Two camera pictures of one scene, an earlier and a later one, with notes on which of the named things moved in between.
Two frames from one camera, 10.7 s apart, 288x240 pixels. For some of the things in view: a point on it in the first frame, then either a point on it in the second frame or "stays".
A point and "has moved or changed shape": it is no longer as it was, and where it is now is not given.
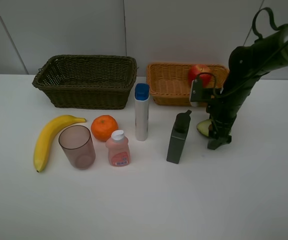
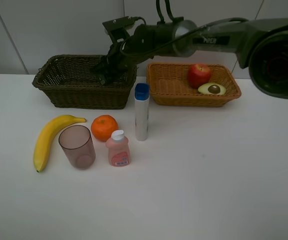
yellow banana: [48, 134] stays
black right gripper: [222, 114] to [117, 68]
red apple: [194, 69] stays
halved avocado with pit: [204, 127] has moved or changed shape
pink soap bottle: [119, 153] stays
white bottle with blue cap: [142, 98] stays
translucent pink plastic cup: [77, 142] stays
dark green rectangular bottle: [178, 136] to [118, 73]
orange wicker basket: [169, 83] stays
